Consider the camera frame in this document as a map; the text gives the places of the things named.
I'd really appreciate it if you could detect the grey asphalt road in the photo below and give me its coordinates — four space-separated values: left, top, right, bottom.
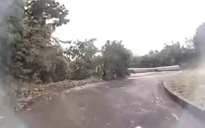
16 70 205 128

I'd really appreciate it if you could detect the leaf-strewn dirt verge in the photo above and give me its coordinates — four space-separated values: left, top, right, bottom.
9 77 104 113

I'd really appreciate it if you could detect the wood of tall trees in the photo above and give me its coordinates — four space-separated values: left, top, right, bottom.
0 0 134 85

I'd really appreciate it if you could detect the row of distant trees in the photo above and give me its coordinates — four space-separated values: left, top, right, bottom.
128 21 205 69

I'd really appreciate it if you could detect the concrete kerb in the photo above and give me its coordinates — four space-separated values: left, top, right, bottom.
161 79 205 125

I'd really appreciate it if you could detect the dry grass slope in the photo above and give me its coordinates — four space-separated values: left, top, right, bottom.
164 63 205 114

